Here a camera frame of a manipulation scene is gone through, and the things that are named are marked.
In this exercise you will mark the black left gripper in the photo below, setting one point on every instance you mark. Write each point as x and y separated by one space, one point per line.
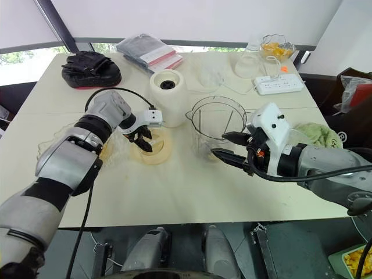
135 134

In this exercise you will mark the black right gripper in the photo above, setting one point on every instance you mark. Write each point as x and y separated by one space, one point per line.
257 151

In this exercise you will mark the cream round blender lid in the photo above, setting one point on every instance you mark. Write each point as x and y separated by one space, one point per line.
158 152

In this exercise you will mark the clear blender jar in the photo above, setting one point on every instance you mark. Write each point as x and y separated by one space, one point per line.
216 130

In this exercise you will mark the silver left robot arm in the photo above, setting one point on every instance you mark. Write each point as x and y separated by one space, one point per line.
67 162

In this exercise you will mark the clear glass fruit plate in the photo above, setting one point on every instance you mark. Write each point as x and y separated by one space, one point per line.
116 145

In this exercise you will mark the glass bowl of orange fruit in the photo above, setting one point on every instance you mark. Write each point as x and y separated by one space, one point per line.
276 49

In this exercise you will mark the green container of yellow food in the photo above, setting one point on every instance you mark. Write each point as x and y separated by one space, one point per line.
348 261

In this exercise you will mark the cream blender base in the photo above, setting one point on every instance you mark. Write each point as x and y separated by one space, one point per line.
168 98

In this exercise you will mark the clear plastic measuring cup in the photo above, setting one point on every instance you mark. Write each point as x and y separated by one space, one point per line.
212 77

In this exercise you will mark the white power strip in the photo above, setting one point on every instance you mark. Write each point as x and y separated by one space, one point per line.
277 84

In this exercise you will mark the clear glass flask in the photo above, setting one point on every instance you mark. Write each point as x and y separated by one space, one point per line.
247 64

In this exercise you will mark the green cloth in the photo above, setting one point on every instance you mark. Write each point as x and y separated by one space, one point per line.
319 135

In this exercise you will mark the black glove on pad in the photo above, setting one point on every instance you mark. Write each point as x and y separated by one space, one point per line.
91 69

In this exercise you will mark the stack of plastic bags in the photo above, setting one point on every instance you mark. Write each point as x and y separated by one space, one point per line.
148 50

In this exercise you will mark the small orange clip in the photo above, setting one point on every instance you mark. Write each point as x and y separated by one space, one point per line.
284 70

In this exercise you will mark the grey rounded robot leg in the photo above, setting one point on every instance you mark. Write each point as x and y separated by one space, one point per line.
221 250
146 250

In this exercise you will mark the dark brown bag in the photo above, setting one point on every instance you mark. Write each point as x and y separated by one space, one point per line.
357 128

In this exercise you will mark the clear plastic bag with red item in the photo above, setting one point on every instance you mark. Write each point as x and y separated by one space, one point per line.
353 93

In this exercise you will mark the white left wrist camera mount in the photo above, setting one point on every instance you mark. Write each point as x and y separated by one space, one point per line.
151 117

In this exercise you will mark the black table leg bracket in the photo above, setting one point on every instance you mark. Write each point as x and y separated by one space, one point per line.
266 253
103 260

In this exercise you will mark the dark window frame post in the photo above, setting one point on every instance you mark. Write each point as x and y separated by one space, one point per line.
55 26

